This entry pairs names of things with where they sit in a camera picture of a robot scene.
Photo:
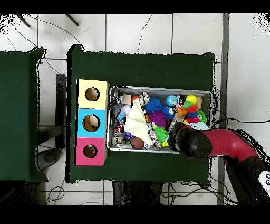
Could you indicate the mint green knitted cloth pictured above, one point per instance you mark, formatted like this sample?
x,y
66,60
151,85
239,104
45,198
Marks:
x,y
200,126

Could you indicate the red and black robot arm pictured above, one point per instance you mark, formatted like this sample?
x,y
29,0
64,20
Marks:
x,y
227,141

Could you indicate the wooden box with three holes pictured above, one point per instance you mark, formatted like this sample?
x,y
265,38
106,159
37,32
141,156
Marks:
x,y
82,101

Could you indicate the bright green spiky ball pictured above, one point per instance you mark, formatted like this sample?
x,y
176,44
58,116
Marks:
x,y
160,134

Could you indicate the blue spiky toy with eyes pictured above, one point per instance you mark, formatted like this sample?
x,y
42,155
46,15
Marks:
x,y
167,112

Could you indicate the purple spiky toy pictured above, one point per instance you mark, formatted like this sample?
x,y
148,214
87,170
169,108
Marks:
x,y
157,118

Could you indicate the globe print ball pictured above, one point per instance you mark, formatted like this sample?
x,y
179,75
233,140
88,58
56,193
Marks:
x,y
171,100

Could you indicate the blue spiky ball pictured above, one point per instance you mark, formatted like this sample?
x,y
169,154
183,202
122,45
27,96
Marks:
x,y
154,105

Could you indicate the yellow ball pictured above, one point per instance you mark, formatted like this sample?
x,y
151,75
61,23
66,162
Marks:
x,y
191,99

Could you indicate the cream knitted cloth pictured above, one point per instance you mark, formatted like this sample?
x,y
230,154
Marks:
x,y
136,124

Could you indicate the brown toy football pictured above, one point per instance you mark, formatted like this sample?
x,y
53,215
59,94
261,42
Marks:
x,y
137,143

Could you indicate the orange ball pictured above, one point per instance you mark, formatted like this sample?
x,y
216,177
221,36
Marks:
x,y
135,98

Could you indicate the dark green tablecloth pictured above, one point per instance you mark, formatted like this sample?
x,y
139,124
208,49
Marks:
x,y
21,126
137,69

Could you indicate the black upright panel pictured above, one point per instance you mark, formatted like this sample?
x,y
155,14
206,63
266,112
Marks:
x,y
61,105

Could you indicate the grey stand base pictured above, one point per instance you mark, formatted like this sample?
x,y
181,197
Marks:
x,y
50,157

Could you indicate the black stand leg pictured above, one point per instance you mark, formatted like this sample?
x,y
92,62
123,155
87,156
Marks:
x,y
72,20
23,20

